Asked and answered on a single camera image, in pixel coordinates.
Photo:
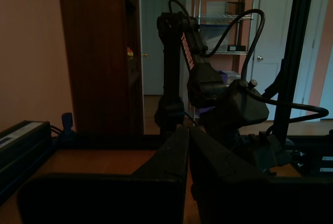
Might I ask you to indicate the clear bin colourful contents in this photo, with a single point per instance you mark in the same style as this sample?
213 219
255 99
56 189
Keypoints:
231 75

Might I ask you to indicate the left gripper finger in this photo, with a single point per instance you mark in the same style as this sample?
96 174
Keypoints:
260 200
104 198

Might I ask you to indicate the white panel door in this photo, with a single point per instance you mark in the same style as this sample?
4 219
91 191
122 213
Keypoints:
273 39

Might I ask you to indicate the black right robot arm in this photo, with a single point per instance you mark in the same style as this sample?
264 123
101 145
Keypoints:
190 52

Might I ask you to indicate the black aluminium frame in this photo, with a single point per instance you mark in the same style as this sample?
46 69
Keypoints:
296 39

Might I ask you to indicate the purple plastic bin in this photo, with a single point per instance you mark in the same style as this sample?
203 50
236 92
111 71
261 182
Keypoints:
205 110

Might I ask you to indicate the dark wooden cabinet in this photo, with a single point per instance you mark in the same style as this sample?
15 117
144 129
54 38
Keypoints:
99 39

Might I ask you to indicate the white door ajar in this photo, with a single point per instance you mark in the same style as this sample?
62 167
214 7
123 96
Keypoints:
310 13

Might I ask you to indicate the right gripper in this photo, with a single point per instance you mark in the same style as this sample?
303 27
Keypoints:
242 106

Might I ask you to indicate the black power supply box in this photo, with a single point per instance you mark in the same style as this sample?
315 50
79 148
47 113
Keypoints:
20 143

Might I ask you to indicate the clear bin blue lid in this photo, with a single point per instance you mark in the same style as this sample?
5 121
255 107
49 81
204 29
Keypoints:
213 34

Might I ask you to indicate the yellow red toy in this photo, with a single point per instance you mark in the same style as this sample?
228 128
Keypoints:
129 51

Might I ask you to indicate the small black box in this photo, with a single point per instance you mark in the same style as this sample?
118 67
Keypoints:
236 48

